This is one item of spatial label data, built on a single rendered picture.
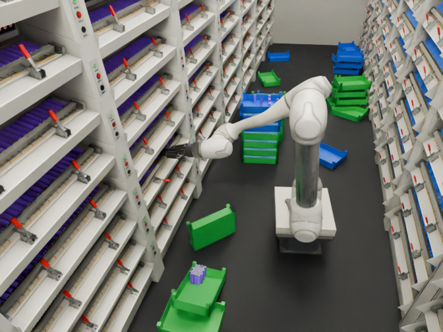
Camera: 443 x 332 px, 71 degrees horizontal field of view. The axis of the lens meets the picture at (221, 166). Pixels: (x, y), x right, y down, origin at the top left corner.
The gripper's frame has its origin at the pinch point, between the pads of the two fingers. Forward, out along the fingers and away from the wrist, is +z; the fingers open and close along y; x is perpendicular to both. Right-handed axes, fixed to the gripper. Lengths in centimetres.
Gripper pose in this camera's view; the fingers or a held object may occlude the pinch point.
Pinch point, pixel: (163, 152)
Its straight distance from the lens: 179.5
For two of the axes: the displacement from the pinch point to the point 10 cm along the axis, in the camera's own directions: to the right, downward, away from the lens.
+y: 3.0, -6.1, 7.3
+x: -2.7, -7.9, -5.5
